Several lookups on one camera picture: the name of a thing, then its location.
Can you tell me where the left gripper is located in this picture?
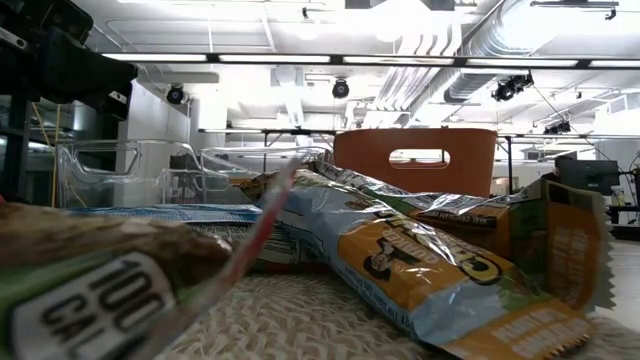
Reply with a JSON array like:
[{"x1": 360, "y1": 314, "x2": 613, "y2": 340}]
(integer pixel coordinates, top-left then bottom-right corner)
[{"x1": 0, "y1": 0, "x2": 139, "y2": 105}]

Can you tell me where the red green granola bar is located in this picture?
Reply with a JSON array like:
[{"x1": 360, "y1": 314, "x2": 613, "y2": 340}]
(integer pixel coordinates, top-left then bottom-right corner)
[{"x1": 0, "y1": 152, "x2": 311, "y2": 360}]

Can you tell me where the yellow blue granola bar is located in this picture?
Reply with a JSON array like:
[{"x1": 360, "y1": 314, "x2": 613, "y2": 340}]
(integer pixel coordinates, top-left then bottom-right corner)
[{"x1": 239, "y1": 167, "x2": 594, "y2": 360}]

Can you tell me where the brown orange granola bar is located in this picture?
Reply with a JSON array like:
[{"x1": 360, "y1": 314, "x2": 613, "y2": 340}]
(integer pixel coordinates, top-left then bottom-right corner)
[{"x1": 507, "y1": 177, "x2": 617, "y2": 312}]

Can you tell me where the clear plastic bin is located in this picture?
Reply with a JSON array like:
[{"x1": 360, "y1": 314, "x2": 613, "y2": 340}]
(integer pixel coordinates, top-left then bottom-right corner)
[
  {"x1": 55, "y1": 138, "x2": 204, "y2": 209},
  {"x1": 199, "y1": 146, "x2": 331, "y2": 206}
]

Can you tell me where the long overhead light bar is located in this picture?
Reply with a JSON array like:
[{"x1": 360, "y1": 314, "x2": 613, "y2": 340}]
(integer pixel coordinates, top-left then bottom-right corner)
[{"x1": 99, "y1": 52, "x2": 640, "y2": 70}]

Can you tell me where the orange plastic bin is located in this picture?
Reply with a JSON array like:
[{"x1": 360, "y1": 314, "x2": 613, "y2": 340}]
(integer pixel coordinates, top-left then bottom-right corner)
[{"x1": 333, "y1": 128, "x2": 499, "y2": 199}]

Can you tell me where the dark computer monitor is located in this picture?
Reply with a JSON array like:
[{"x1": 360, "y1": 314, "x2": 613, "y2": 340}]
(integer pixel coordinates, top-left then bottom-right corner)
[{"x1": 557, "y1": 158, "x2": 621, "y2": 197}]

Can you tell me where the hanging yellow cable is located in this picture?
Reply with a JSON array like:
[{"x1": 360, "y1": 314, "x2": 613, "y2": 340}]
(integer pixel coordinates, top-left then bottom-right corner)
[{"x1": 29, "y1": 102, "x2": 64, "y2": 209}]

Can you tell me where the silver ventilation duct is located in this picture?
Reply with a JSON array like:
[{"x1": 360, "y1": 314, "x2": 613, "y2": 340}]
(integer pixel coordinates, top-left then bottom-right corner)
[{"x1": 369, "y1": 0, "x2": 551, "y2": 131}]

